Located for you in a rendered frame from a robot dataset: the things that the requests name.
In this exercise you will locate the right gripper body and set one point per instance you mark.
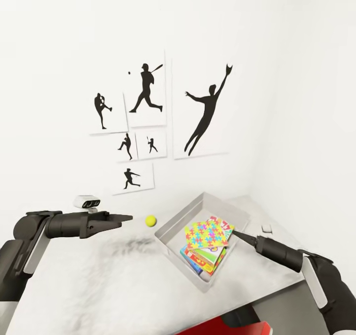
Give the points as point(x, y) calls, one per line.
point(272, 249)

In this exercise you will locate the tennis ball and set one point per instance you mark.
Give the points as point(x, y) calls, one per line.
point(150, 221)

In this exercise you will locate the jigsaw puzzle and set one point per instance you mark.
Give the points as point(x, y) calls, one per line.
point(221, 257)
point(205, 235)

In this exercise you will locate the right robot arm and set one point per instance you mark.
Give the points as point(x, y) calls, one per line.
point(333, 297)

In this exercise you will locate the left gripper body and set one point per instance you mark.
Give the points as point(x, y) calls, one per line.
point(74, 224)

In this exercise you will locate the board game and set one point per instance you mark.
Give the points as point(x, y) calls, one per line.
point(192, 264)
point(208, 257)

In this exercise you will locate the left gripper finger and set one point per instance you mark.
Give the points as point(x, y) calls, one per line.
point(96, 226)
point(116, 217)

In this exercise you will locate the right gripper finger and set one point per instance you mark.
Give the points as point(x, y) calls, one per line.
point(247, 238)

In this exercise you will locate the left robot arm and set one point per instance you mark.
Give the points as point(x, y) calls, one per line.
point(20, 257)

